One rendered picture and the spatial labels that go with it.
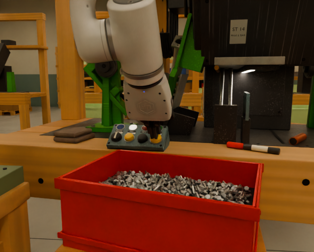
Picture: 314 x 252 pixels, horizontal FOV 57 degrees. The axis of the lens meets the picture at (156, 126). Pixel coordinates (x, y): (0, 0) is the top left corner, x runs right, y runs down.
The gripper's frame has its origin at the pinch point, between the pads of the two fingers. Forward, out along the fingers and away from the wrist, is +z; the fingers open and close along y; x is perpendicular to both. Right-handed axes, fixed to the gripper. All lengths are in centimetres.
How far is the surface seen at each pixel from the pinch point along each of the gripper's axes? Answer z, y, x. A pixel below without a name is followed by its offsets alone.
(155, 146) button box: 3.8, 0.4, -2.3
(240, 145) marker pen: 7.8, 20.9, 3.2
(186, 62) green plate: -0.3, 4.8, 29.6
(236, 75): 11.7, 20.6, 40.0
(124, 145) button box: 3.8, -7.7, -2.5
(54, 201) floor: 165, -125, 69
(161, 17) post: 3, -11, 71
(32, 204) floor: 160, -141, 61
